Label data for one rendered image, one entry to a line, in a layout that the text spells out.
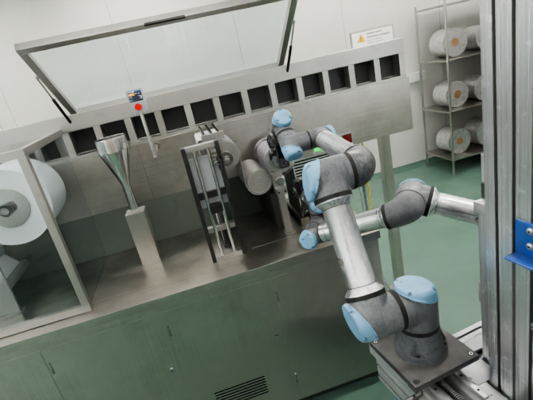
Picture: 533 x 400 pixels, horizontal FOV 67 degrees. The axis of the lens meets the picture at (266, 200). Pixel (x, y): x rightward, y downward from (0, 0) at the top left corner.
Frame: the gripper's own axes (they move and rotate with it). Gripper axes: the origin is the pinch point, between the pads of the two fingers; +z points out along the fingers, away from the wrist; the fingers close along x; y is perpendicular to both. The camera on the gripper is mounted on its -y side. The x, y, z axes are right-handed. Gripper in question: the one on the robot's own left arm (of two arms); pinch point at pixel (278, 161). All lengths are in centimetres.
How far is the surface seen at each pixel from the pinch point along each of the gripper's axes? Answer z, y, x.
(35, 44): -46, 49, 81
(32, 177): -29, 6, 95
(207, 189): -3.2, -5.4, 34.7
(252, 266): 5.2, -42.1, 25.1
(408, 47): 196, 185, -236
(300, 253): 3.9, -43.2, 3.8
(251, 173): 5.1, 0.1, 12.9
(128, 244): 50, -2, 83
